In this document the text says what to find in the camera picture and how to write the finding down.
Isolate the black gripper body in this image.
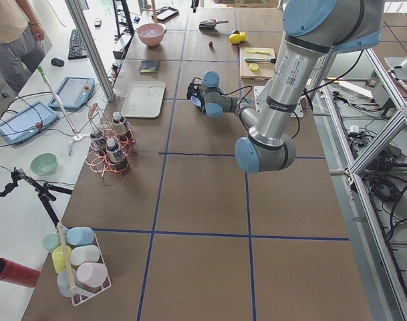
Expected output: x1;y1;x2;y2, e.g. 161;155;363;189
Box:
186;77;203;108

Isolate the light blue plate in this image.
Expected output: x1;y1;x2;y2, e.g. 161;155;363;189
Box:
190;96;201;108

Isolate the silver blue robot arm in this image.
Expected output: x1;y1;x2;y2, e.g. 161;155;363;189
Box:
186;0;384;173

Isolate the cream rectangular tray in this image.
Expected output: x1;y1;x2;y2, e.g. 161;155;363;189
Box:
120;81;165;118

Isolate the dark folded cloth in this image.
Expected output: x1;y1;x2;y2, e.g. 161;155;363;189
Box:
139;60;160;74

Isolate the wooden cutting board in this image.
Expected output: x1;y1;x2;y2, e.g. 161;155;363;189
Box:
239;47;276;80

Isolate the lemon half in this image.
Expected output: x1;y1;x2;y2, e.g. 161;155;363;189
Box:
249;63;259;72

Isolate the metal scoop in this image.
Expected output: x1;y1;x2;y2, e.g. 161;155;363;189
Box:
198;19;229;31

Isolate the yellow lemon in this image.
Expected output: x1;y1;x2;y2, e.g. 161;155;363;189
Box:
229;33;242;45
238;31;247;43

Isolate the pink bowl with ice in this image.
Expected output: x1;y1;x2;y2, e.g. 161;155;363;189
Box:
136;23;166;47

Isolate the dark drink bottle back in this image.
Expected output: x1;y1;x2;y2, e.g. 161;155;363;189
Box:
112;112;129;141

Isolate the dark drink bottle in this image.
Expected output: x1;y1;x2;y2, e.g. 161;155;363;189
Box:
106;138;130;173
90;131;106;150
112;112;129;141

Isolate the dark drink bottle front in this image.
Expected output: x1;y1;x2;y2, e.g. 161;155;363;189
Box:
106;138;130;173

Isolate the dark drink bottle middle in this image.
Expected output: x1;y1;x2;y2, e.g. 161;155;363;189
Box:
90;131;106;150

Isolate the far blue teach pendant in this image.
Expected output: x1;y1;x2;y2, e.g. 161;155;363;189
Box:
56;76;95;110

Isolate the blue teach pendant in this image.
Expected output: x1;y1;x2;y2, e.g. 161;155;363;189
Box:
0;101;59;144
56;76;95;110

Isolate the black keyboard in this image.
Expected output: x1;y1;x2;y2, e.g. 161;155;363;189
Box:
67;29;87;60

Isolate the black computer mouse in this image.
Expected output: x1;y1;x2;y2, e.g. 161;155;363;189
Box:
51;58;64;67

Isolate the mint green bowl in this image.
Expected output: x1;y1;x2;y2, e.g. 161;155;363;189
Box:
30;153;59;176

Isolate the near blue teach pendant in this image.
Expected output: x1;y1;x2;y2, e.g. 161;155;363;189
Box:
0;101;59;144

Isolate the white plastic cup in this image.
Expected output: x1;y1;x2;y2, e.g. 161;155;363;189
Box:
70;245;100;266

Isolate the person in beige shirt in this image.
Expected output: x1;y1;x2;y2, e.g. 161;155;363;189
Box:
0;0;45;94

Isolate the mint plastic cup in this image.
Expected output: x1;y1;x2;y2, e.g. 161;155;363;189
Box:
42;232;60;253

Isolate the pink plastic cup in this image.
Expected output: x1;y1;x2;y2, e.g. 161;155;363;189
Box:
76;263;108;288

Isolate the yellow plastic cup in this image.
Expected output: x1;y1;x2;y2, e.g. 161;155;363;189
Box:
51;245;66;274

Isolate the pale blue plastic cup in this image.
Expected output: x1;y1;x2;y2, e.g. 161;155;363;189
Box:
57;269;74;298

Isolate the red cylinder tube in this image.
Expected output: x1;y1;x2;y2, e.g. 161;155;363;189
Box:
0;257;40;288

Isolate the black handled knife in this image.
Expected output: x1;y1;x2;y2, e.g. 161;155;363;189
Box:
245;58;276;64

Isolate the copper wire bottle rack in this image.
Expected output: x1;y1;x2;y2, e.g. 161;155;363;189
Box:
86;103;136;177

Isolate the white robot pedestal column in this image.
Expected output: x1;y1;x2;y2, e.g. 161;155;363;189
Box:
253;0;337;118

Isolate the aluminium frame post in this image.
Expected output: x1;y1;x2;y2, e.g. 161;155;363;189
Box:
65;0;115;102

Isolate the white wire cup basket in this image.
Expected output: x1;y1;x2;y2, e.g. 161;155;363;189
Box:
51;223;112;306

